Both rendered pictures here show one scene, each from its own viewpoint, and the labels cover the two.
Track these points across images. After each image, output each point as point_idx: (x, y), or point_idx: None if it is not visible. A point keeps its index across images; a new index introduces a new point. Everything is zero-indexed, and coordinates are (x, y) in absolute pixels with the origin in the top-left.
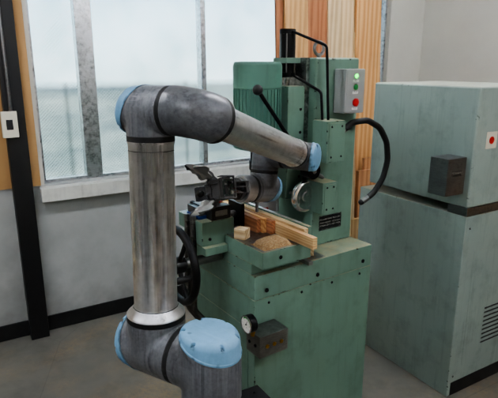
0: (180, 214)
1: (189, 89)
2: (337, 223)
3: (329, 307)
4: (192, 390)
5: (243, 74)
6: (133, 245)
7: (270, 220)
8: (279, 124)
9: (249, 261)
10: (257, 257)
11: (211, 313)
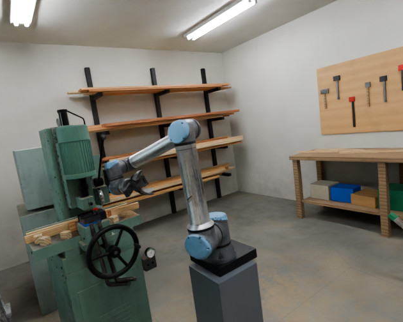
0: (38, 251)
1: (193, 119)
2: None
3: None
4: (228, 233)
5: (82, 131)
6: (200, 191)
7: (109, 210)
8: (102, 156)
9: (131, 226)
10: (137, 220)
11: (98, 291)
